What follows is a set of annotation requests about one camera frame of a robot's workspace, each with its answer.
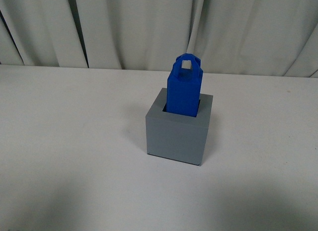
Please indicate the blue plastic part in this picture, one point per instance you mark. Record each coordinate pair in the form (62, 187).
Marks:
(184, 85)

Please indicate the gray cube base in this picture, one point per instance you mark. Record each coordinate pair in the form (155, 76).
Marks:
(178, 137)

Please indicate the white curtain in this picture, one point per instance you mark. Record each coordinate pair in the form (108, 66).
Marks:
(251, 37)

